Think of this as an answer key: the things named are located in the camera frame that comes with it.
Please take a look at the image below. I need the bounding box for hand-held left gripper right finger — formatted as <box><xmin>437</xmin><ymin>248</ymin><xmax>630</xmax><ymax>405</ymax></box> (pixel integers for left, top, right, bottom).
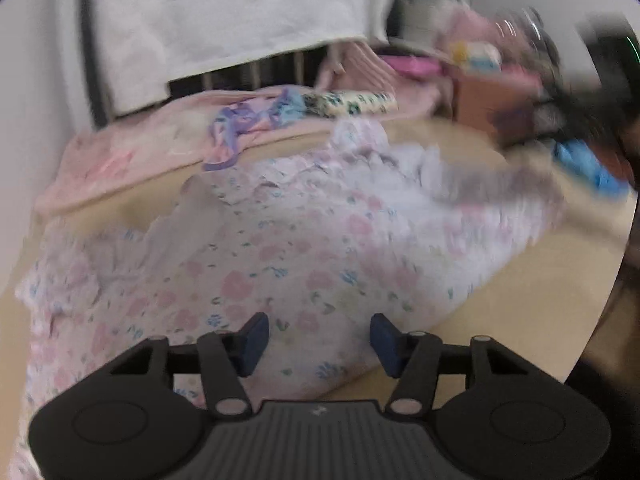
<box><xmin>369</xmin><ymin>312</ymin><xmax>532</xmax><ymax>417</ymax></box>

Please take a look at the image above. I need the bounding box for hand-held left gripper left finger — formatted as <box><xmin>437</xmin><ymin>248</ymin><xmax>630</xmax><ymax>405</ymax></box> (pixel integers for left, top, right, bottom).
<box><xmin>107</xmin><ymin>312</ymin><xmax>271</xmax><ymax>419</ymax></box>

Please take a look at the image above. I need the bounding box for pink floral white garment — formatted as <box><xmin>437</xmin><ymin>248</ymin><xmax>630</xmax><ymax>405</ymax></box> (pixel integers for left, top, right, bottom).
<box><xmin>12</xmin><ymin>115</ymin><xmax>567</xmax><ymax>480</ymax></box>

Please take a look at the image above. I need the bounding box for blue plastic bag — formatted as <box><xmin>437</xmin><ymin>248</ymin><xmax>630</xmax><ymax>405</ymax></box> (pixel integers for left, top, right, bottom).
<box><xmin>552</xmin><ymin>139</ymin><xmax>632</xmax><ymax>198</ymax></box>

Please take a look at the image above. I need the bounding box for brown cardboard box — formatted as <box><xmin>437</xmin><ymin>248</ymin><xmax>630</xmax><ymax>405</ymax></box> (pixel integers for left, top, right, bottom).
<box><xmin>452</xmin><ymin>72</ymin><xmax>544</xmax><ymax>147</ymax></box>

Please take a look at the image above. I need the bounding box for yellow white plush toy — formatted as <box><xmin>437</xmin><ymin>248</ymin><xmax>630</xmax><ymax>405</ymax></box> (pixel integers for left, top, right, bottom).
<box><xmin>450</xmin><ymin>40</ymin><xmax>504</xmax><ymax>72</ymax></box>

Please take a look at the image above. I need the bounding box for pink flat box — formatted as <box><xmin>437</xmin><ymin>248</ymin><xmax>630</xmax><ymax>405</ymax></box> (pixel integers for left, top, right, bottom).
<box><xmin>382</xmin><ymin>55</ymin><xmax>442</xmax><ymax>79</ymax></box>

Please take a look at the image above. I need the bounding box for purple floral cloth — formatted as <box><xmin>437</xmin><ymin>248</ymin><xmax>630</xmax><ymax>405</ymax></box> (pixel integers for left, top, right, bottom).
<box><xmin>202</xmin><ymin>87</ymin><xmax>306</xmax><ymax>172</ymax></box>

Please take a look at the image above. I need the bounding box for pink blanket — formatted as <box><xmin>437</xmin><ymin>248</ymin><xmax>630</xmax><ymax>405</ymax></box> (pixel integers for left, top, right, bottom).
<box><xmin>35</xmin><ymin>84</ymin><xmax>451</xmax><ymax>217</ymax></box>

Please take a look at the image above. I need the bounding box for pink hanging cloth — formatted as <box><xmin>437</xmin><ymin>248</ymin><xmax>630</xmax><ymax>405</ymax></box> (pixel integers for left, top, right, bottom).
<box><xmin>315</xmin><ymin>40</ymin><xmax>401</xmax><ymax>92</ymax></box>

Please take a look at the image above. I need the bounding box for white hanging towel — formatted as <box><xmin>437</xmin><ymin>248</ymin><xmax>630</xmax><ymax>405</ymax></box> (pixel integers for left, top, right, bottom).
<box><xmin>92</xmin><ymin>0</ymin><xmax>394</xmax><ymax>116</ymax></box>

